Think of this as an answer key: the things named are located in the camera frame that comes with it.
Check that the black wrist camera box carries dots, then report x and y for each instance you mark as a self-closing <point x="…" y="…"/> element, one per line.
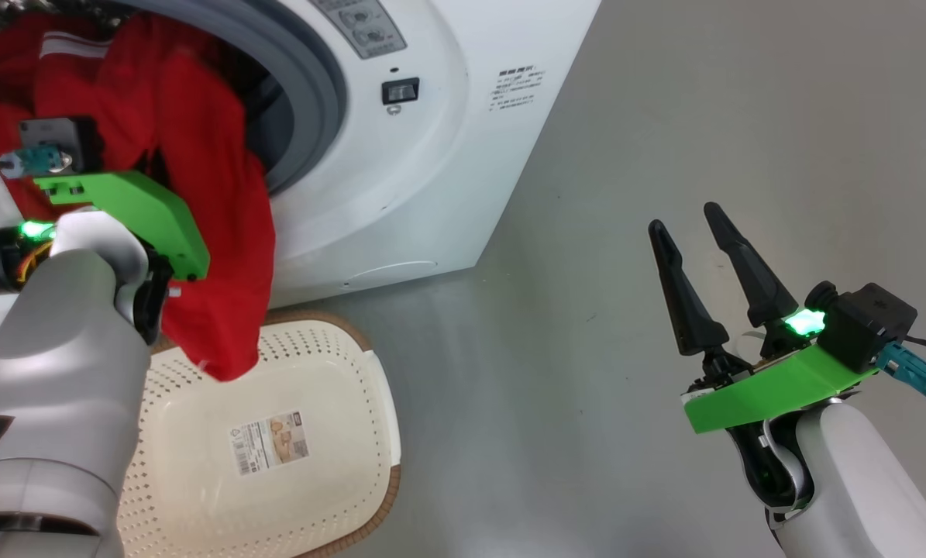
<point x="869" y="322"/>
<point x="67" y="139"/>

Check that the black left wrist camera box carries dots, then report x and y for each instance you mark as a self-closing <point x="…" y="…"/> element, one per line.
<point x="67" y="139"/>

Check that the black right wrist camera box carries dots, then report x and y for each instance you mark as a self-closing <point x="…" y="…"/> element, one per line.
<point x="869" y="322"/>

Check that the cream perforated laundry basket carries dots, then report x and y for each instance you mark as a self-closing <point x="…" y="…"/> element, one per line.
<point x="308" y="387"/>

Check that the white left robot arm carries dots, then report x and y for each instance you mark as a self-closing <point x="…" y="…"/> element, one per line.
<point x="60" y="372"/>

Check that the white front-load washing machine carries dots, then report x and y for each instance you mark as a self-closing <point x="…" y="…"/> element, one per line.
<point x="432" y="170"/>

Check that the red garment with white trim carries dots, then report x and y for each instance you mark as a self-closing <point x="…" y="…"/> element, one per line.
<point x="215" y="232"/>

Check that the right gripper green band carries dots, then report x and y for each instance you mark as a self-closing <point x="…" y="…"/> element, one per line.
<point x="772" y="391"/>

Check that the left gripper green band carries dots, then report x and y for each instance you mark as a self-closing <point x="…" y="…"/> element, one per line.
<point x="153" y="213"/>

